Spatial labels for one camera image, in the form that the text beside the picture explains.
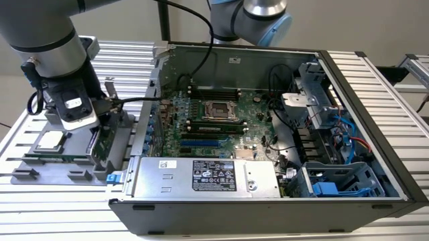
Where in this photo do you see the green black graphics card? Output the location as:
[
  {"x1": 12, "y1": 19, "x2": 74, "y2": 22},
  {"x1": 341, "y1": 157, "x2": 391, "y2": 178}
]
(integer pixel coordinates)
[{"x1": 86, "y1": 77, "x2": 118, "y2": 171}]

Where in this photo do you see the silver CPU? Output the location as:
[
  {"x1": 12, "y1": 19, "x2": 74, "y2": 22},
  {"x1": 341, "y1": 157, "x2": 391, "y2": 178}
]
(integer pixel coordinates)
[{"x1": 36, "y1": 130, "x2": 70, "y2": 150}]

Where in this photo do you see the grey parts rack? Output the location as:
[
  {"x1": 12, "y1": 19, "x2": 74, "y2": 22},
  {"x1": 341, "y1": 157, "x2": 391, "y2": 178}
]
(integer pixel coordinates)
[{"x1": 10, "y1": 109, "x2": 138, "y2": 187}]

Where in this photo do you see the grey power supply unit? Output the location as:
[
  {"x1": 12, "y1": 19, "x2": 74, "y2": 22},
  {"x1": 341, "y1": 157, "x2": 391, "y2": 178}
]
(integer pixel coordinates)
[{"x1": 129, "y1": 157, "x2": 282, "y2": 199}]

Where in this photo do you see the long blue expansion slot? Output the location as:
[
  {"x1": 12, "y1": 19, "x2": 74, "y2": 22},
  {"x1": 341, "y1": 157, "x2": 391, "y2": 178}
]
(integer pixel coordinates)
[{"x1": 179, "y1": 140, "x2": 221, "y2": 147}]

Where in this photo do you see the long black expansion slot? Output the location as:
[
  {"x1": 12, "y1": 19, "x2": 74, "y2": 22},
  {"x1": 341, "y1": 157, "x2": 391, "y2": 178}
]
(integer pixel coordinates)
[{"x1": 182, "y1": 134, "x2": 230, "y2": 140}]

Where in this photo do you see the green RAM stick white label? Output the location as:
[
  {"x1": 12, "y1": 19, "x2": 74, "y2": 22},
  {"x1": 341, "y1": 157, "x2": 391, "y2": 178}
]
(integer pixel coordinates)
[{"x1": 191, "y1": 126, "x2": 245, "y2": 132}]

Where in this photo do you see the black RAM slot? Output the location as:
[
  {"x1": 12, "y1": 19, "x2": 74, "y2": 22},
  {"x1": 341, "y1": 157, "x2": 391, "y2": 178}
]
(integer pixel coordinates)
[
  {"x1": 187, "y1": 119, "x2": 249, "y2": 124},
  {"x1": 190, "y1": 90, "x2": 244, "y2": 94},
  {"x1": 190, "y1": 87, "x2": 244, "y2": 91},
  {"x1": 190, "y1": 93, "x2": 244, "y2": 97},
  {"x1": 190, "y1": 96, "x2": 244, "y2": 100},
  {"x1": 186, "y1": 130, "x2": 249, "y2": 134},
  {"x1": 187, "y1": 123, "x2": 249, "y2": 127}
]

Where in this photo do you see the metal CPU socket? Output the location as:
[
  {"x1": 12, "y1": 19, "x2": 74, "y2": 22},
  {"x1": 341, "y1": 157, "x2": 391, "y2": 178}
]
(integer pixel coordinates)
[{"x1": 199, "y1": 99, "x2": 237, "y2": 122}]

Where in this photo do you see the green motherboard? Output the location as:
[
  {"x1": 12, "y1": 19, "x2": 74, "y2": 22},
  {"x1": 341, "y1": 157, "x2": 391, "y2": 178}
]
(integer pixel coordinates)
[{"x1": 157, "y1": 86, "x2": 280, "y2": 161}]

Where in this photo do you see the silver chipset heatsink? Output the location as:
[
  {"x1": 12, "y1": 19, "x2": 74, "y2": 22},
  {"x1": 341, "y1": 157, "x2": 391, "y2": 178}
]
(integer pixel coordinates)
[{"x1": 234, "y1": 150, "x2": 258, "y2": 160}]

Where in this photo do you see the black grey PC case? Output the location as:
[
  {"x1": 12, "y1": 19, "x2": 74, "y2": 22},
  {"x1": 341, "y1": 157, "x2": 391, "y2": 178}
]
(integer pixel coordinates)
[{"x1": 109, "y1": 41, "x2": 429, "y2": 235}]

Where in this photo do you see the grey metal drive cage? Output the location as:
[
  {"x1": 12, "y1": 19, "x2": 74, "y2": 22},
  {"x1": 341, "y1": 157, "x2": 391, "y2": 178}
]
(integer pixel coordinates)
[{"x1": 281, "y1": 61, "x2": 341, "y2": 130}]

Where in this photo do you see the black plastic card guide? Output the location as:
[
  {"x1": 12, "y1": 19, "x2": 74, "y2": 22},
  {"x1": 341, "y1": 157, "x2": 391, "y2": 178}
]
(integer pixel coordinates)
[{"x1": 293, "y1": 127, "x2": 322, "y2": 161}]

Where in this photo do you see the blue disk bay latch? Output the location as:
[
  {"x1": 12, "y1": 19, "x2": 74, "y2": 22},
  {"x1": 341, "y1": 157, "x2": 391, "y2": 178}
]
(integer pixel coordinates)
[{"x1": 312, "y1": 181, "x2": 372, "y2": 197}]

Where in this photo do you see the grey plastic disk bay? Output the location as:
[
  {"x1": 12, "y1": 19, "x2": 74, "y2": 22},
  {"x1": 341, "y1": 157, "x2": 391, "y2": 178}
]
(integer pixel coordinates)
[{"x1": 288, "y1": 161, "x2": 387, "y2": 199}]

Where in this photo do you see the aluminium side table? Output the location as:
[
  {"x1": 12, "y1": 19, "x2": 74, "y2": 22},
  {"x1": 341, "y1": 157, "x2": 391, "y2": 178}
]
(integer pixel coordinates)
[{"x1": 393, "y1": 53, "x2": 429, "y2": 101}]

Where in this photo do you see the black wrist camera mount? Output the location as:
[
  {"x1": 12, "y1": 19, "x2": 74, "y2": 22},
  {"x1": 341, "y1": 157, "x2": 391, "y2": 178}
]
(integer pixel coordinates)
[{"x1": 82, "y1": 56, "x2": 114, "y2": 101}]

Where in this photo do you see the black braided camera cable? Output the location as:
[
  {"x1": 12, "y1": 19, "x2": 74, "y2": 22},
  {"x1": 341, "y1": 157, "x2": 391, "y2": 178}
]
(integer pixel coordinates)
[{"x1": 113, "y1": 96, "x2": 162, "y2": 104}]

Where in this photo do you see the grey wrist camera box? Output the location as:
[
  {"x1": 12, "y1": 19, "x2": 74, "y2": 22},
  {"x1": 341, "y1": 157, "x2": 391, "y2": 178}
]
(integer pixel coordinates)
[{"x1": 79, "y1": 36, "x2": 101, "y2": 61}]

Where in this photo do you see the black vertical post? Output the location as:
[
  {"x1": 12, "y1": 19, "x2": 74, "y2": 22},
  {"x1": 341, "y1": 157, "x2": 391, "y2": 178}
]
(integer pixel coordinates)
[{"x1": 157, "y1": 0, "x2": 173, "y2": 42}]

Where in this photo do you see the thin black camera cable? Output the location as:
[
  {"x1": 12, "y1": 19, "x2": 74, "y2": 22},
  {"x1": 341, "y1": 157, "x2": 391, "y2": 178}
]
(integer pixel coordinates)
[{"x1": 153, "y1": 0, "x2": 216, "y2": 76}]

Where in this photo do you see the blue SATA wire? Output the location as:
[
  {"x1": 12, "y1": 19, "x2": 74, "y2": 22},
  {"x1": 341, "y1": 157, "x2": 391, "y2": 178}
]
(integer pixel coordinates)
[{"x1": 333, "y1": 111, "x2": 359, "y2": 164}]

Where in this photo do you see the red SATA wire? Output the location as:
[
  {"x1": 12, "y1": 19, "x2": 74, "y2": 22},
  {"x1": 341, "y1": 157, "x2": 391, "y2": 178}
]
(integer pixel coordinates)
[{"x1": 352, "y1": 137, "x2": 372, "y2": 153}]

